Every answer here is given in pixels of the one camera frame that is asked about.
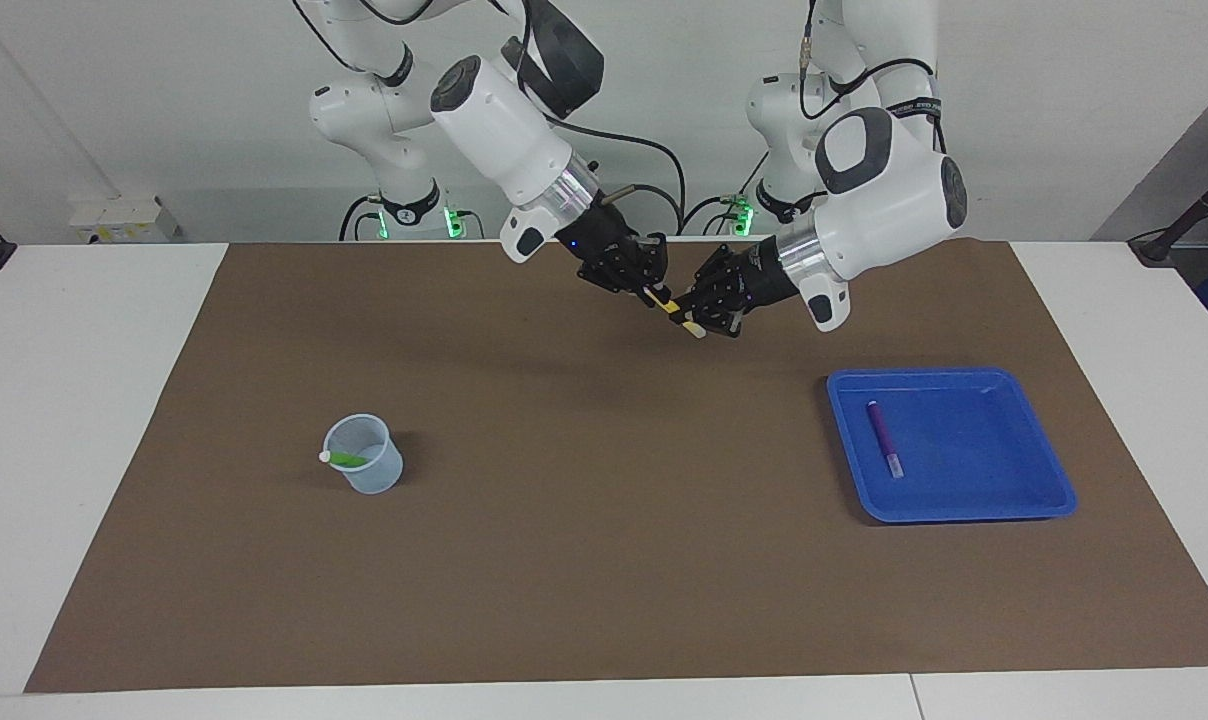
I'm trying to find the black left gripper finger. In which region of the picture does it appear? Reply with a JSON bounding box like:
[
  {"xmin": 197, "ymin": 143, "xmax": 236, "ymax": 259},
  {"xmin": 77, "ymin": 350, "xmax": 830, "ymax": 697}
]
[
  {"xmin": 694, "ymin": 245, "xmax": 740, "ymax": 296},
  {"xmin": 679, "ymin": 290, "xmax": 740, "ymax": 339}
]

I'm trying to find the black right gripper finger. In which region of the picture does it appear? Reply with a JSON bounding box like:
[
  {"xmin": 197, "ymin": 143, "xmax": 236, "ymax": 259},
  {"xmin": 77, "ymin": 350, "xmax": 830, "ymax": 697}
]
[
  {"xmin": 629, "ymin": 235, "xmax": 670, "ymax": 291},
  {"xmin": 579, "ymin": 265, "xmax": 655, "ymax": 301}
]

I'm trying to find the yellow highlighter pen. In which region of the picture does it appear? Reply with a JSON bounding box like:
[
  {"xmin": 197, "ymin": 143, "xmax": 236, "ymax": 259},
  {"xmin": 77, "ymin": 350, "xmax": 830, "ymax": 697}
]
[{"xmin": 644, "ymin": 287, "xmax": 708, "ymax": 339}]

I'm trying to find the purple highlighter pen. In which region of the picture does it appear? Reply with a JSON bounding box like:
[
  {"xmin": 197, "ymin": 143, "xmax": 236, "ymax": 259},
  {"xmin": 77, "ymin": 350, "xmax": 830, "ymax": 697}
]
[{"xmin": 867, "ymin": 401, "xmax": 905, "ymax": 479}]

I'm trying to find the blue plastic tray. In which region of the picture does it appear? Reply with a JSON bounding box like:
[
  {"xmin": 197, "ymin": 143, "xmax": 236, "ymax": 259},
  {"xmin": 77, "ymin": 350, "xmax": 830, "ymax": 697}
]
[{"xmin": 826, "ymin": 367, "xmax": 1078, "ymax": 525}]

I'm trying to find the brown table mat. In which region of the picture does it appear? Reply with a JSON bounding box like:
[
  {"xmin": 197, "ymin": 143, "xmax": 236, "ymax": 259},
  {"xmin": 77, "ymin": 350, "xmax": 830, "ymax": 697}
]
[{"xmin": 24, "ymin": 238, "xmax": 1208, "ymax": 694}]

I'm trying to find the translucent plastic cup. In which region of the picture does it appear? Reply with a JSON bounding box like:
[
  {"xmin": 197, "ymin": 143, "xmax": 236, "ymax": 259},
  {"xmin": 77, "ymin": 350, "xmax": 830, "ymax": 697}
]
[{"xmin": 323, "ymin": 413, "xmax": 404, "ymax": 495}]

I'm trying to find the black stand pole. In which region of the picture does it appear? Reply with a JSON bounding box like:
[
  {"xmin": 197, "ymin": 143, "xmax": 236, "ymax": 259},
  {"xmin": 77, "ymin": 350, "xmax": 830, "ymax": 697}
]
[{"xmin": 1129, "ymin": 160, "xmax": 1208, "ymax": 266}]

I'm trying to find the white power strip box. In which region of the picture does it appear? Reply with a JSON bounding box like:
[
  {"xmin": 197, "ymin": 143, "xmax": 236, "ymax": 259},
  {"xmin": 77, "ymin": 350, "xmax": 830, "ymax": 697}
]
[{"xmin": 69, "ymin": 193, "xmax": 183, "ymax": 245}]

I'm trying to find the black base cable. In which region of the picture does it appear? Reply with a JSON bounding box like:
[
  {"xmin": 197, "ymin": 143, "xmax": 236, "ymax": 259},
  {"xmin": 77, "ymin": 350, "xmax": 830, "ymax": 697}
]
[
  {"xmin": 676, "ymin": 140, "xmax": 770, "ymax": 237},
  {"xmin": 339, "ymin": 196, "xmax": 377, "ymax": 242}
]

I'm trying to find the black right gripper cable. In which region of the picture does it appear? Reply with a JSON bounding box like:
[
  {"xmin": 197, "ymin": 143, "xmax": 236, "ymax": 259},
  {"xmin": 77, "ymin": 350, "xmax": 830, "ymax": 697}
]
[{"xmin": 554, "ymin": 115, "xmax": 687, "ymax": 238}]

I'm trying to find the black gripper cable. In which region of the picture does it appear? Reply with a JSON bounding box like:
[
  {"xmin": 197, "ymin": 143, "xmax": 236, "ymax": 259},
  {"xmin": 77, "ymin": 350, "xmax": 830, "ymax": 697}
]
[
  {"xmin": 554, "ymin": 115, "xmax": 687, "ymax": 238},
  {"xmin": 800, "ymin": 0, "xmax": 943, "ymax": 133}
]

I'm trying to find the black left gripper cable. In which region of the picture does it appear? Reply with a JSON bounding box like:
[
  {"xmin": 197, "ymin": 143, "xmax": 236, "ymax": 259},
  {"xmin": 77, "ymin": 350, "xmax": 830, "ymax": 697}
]
[{"xmin": 800, "ymin": 0, "xmax": 943, "ymax": 133}]

